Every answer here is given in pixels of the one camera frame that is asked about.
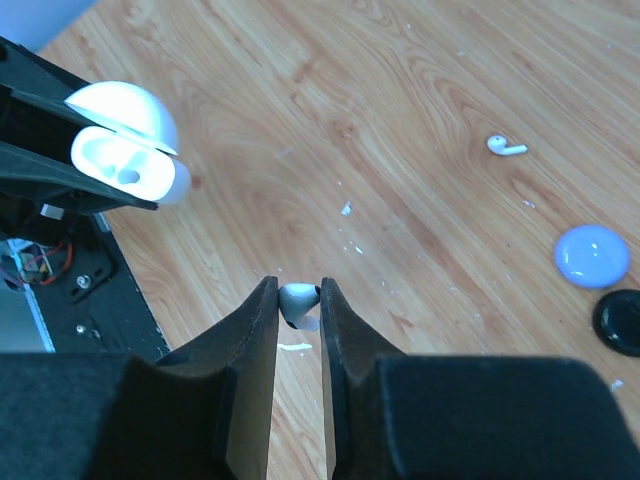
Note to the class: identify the purple earbud charging case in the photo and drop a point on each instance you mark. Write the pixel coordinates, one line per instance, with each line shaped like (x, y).
(592, 256)

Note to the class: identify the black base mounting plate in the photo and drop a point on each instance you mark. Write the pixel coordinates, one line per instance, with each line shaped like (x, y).
(95, 304)

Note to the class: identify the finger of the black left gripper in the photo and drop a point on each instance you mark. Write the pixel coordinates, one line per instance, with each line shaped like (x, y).
(40, 82)
(30, 176)

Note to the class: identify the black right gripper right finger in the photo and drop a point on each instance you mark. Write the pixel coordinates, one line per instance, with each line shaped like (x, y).
(393, 415)

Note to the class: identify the white earbud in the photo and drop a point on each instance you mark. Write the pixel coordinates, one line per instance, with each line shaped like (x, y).
(296, 300)
(498, 145)

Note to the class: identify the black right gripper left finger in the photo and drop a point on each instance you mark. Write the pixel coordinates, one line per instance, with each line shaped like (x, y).
(202, 411)

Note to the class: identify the white round charging case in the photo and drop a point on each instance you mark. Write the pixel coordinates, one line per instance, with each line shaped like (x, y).
(132, 144)

